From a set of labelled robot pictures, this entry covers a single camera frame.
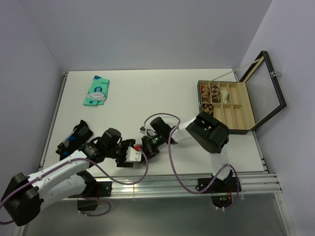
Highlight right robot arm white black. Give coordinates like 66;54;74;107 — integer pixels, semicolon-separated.
141;112;232;192

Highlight cream yellow sock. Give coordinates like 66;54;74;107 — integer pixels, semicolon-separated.
220;90;229;104

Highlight black compartment box with lid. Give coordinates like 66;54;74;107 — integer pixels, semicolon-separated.
197;51;287;135

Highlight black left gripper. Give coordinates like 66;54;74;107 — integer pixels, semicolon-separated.
105;139;135;167

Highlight black blue sock pair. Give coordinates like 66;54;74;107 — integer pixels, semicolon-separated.
56;120;94;161

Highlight aluminium frame rail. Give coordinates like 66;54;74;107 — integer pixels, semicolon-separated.
95;173;282;199

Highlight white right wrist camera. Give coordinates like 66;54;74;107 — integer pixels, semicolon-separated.
140;125;147;135

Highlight orange brown rolled sock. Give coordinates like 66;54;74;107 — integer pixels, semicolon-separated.
200;85;211;103

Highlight brown checkered rolled sock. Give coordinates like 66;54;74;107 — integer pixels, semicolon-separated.
211;85;221;103

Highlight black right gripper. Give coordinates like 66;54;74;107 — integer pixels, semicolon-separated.
140;132;165;162

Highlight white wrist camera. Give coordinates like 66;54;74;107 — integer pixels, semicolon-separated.
126;147;142;163
140;125;147;135

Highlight teal patterned sock pair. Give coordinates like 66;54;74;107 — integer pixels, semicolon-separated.
83;76;110;106

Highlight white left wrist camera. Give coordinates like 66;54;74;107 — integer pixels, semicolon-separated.
126;147;142;163

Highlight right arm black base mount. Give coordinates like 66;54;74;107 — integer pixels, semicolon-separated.
205;177;242;208

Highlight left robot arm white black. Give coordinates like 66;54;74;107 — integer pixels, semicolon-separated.
0;128;135;226

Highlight dark checkered rolled sock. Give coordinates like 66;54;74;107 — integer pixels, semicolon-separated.
202;103;214;115

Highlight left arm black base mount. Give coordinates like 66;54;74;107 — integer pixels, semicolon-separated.
77;181;112;212

